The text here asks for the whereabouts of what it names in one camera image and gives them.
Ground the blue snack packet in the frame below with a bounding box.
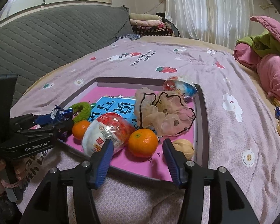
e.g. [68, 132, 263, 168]
[49, 105, 73, 124]

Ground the small orange tangerine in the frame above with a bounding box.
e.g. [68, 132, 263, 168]
[72, 120, 90, 140]

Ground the green fuzzy scrunchie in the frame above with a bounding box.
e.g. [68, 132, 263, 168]
[69, 102, 91, 124]

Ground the large red white snack pack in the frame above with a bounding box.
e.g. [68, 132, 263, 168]
[81, 112, 136, 156]

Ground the brown walnut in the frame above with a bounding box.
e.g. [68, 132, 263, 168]
[172, 139, 195, 160]

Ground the larger orange tangerine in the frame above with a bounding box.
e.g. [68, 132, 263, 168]
[127, 128, 158, 158]

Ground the small red egg snack pack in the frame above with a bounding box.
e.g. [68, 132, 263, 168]
[163, 76, 198, 99]

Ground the person's left hand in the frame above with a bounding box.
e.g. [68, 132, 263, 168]
[0, 159, 26, 196]

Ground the purple strawberry bed sheet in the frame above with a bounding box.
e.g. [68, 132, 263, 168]
[11, 39, 280, 223]

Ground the grey quilted headboard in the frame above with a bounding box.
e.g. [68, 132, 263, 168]
[0, 4, 135, 122]

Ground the dark shallow box tray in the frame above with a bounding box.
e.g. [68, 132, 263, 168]
[60, 77, 209, 188]

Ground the pink blue book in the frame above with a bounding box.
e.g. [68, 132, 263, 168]
[64, 85, 197, 183]

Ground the stack of folded blankets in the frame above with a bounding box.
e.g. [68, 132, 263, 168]
[129, 13, 176, 36]

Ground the pink quilted duvet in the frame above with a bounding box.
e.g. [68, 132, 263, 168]
[234, 16, 280, 101]

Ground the green blanket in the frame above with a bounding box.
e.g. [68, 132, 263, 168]
[236, 30, 280, 58]

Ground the white sheer curtain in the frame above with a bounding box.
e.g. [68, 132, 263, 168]
[165, 0, 253, 49]

